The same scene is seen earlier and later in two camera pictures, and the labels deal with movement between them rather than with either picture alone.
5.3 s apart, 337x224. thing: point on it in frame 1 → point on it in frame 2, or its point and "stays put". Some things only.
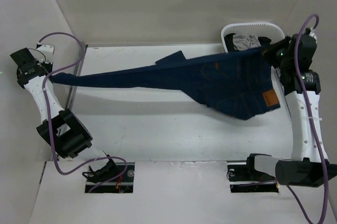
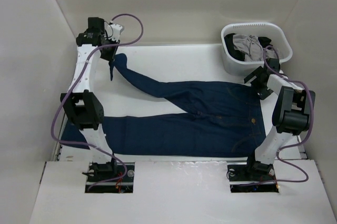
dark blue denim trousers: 240,82 → 230,122
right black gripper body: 276,54 → 261,90
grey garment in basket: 241,42 stays put
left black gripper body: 48,66 → 108,52
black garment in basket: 228,41 stays put
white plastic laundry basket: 272,31 stays put
